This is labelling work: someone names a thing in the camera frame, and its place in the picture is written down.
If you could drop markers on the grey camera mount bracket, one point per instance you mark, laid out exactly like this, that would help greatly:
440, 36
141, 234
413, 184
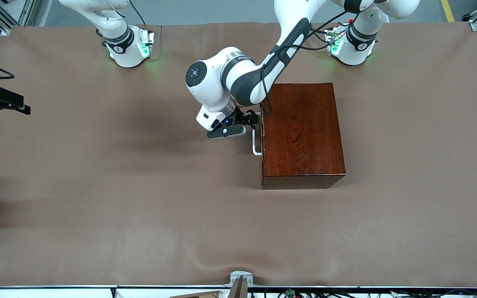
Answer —
238, 281

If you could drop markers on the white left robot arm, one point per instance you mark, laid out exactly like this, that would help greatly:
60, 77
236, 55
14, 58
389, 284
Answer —
242, 74

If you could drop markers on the brown cardboard piece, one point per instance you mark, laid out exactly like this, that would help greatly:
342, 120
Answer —
205, 295

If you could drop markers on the table cover sheet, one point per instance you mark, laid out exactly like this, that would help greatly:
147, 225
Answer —
97, 186

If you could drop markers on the dark red wooden cabinet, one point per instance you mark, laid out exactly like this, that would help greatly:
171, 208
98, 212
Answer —
300, 132

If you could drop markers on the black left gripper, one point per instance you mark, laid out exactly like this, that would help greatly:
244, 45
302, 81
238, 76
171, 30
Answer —
243, 118

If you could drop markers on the white table edge rail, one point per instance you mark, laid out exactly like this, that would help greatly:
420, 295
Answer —
56, 291

